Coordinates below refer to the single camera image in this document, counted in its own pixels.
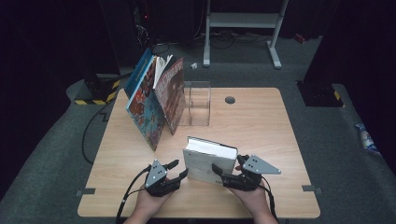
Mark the thick white book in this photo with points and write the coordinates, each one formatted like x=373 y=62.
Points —
x=202 y=165

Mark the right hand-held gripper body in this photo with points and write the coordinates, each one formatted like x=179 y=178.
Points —
x=258 y=166

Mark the black yellow striped base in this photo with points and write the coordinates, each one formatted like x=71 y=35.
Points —
x=320 y=96
x=96 y=90

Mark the crumpled white paper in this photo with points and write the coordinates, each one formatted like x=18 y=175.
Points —
x=194 y=66

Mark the round grey table grommet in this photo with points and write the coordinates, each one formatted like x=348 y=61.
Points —
x=230 y=100

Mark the dark reddish picture book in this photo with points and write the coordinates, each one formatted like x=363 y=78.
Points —
x=171 y=96

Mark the sky blue picture book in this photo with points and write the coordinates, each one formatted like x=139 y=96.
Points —
x=144 y=115

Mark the clear acrylic book rack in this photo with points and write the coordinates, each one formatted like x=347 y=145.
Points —
x=199 y=105

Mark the white metal frame desk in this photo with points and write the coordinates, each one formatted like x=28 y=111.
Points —
x=243 y=20

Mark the small red object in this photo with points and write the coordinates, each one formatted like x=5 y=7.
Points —
x=300 y=38

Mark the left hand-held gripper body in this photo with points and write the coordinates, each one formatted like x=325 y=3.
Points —
x=155 y=175

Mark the person's right hand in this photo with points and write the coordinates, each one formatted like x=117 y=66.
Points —
x=255 y=202

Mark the dark blue picture book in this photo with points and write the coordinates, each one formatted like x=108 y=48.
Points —
x=138 y=70

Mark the blue white packet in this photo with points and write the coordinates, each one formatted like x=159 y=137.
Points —
x=365 y=138

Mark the person's left hand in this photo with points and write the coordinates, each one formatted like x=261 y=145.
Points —
x=149 y=203

